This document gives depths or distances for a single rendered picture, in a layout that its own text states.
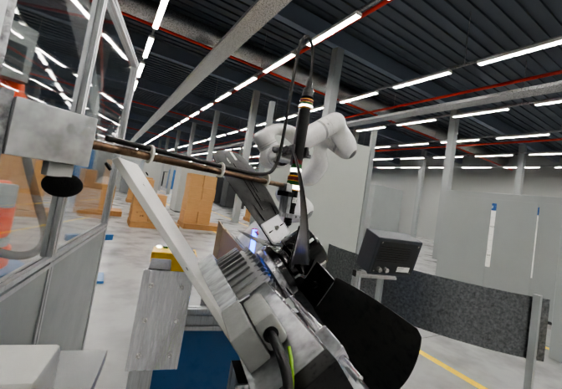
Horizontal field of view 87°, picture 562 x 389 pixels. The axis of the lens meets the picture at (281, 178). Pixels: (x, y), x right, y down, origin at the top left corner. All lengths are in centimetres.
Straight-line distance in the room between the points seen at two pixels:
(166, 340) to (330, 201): 246
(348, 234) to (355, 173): 63
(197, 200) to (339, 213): 642
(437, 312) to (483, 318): 28
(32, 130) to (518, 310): 265
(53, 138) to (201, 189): 856
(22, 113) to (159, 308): 43
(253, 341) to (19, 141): 40
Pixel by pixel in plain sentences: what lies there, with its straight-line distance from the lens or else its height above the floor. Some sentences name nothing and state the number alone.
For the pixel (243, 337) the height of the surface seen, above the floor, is 113.
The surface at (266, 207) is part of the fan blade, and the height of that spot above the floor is 130.
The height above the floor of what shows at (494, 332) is 67.
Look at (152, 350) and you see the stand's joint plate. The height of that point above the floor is 99.
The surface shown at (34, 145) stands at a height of 135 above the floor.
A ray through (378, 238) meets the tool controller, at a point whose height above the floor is 122.
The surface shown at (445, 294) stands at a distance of 255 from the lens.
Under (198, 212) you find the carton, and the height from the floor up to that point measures 47.
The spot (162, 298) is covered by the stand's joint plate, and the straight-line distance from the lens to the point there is 70.
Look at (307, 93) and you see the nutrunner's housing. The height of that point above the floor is 166.
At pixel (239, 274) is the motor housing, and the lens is 72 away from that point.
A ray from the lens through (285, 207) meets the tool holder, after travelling 87.
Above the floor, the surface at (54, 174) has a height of 132.
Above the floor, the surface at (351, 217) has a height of 124.
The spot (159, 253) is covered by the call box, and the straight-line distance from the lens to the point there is 118.
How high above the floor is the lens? 134
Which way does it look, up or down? 3 degrees up
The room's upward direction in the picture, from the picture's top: 9 degrees clockwise
